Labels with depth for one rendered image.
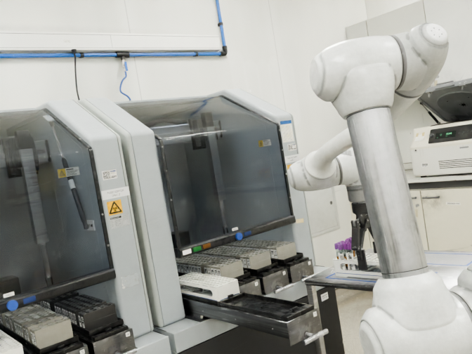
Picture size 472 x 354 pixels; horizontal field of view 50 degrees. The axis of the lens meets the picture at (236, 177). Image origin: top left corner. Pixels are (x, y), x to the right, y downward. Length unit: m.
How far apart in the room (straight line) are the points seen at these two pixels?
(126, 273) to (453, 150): 2.58
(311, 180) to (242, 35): 2.21
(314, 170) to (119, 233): 0.69
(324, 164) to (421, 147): 2.32
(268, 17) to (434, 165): 1.61
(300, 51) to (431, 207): 1.54
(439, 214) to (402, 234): 2.74
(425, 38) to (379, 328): 0.64
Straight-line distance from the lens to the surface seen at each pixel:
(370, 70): 1.18
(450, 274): 1.76
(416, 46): 1.24
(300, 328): 1.55
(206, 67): 3.45
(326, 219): 4.09
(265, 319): 1.58
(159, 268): 1.85
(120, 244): 1.77
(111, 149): 1.77
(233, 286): 1.82
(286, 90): 3.89
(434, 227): 3.93
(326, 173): 1.63
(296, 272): 2.15
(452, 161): 3.77
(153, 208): 1.83
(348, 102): 1.17
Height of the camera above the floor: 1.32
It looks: 3 degrees down
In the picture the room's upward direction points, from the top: 9 degrees counter-clockwise
